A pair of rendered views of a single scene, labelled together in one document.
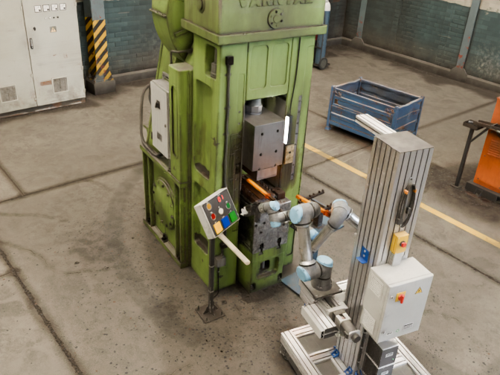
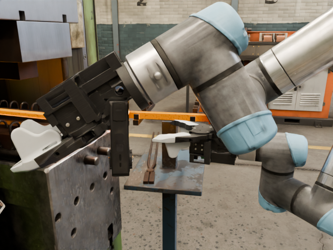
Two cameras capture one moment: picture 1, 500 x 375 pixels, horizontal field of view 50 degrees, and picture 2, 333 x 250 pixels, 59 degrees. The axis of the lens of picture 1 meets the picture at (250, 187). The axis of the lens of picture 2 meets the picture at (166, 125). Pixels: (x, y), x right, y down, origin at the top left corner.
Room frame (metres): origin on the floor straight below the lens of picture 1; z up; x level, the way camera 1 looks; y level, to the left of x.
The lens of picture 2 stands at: (3.10, 0.12, 1.24)
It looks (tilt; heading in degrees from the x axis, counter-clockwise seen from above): 18 degrees down; 322
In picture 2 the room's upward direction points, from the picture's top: straight up
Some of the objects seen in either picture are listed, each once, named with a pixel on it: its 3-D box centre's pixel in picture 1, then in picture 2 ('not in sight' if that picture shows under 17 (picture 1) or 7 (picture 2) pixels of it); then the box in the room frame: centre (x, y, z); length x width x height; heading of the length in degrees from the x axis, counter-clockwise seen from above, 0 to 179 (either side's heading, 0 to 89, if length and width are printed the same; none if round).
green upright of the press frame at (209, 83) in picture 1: (215, 170); not in sight; (4.06, 0.31, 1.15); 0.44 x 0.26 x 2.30; 34
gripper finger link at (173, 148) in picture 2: not in sight; (172, 146); (3.62, -0.30, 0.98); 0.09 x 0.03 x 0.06; 70
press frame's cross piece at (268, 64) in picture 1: (254, 61); not in sight; (4.25, 0.03, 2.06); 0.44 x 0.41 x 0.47; 34
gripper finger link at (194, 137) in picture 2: not in sight; (191, 136); (3.59, -0.35, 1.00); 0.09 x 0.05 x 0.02; 70
